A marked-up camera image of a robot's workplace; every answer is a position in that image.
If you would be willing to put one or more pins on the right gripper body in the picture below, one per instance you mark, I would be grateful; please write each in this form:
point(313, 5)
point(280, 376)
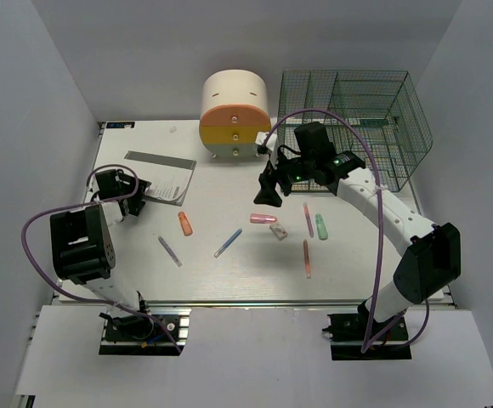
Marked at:
point(291, 170)

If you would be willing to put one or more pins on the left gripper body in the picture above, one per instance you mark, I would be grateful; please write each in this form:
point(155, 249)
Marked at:
point(133, 201)

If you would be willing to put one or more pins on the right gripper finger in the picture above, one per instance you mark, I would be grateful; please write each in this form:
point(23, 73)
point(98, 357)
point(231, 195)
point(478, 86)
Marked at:
point(267, 194)
point(267, 177)

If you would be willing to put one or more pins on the white paper booklet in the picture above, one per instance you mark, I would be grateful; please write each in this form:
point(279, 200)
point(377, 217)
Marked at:
point(169, 177)

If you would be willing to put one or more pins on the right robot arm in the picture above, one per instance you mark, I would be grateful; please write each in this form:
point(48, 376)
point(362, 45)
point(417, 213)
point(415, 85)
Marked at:
point(430, 254)

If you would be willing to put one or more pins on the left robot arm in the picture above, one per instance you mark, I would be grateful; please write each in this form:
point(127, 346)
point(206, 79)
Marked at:
point(82, 248)

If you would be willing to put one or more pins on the pink highlighter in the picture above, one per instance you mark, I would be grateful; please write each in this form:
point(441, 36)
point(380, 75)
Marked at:
point(258, 218)

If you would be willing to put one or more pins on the white eraser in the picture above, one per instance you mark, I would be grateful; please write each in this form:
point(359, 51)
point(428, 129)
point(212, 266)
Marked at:
point(278, 230)

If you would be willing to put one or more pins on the pink pen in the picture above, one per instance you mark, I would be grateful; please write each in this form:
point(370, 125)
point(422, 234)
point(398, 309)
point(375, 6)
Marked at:
point(308, 220)

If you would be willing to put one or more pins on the black label sticker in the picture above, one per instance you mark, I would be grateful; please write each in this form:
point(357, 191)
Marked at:
point(120, 125)

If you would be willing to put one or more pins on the orange pen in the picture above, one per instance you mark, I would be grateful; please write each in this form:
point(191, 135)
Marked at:
point(306, 257)

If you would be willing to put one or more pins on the green highlighter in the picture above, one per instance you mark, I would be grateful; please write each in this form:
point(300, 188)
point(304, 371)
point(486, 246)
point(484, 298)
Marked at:
point(321, 227)

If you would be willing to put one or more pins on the blue pen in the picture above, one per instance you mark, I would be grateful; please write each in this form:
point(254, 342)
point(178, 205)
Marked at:
point(227, 243)

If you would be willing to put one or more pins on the round drawer storage box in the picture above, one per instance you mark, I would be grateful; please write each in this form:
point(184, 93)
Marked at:
point(234, 111)

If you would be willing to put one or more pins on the purple pen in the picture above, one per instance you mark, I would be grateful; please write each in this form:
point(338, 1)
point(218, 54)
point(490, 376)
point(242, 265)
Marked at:
point(169, 251)

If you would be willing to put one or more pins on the orange highlighter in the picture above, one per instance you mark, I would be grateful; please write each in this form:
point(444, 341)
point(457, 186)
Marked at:
point(185, 224)

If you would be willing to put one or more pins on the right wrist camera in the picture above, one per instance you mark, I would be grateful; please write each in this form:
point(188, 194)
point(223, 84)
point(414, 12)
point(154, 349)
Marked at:
point(265, 144)

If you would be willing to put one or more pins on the green wire mesh organizer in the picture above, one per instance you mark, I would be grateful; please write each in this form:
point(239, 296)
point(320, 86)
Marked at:
point(375, 114)

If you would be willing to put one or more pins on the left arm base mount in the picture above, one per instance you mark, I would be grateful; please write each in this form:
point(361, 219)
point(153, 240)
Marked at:
point(134, 337)

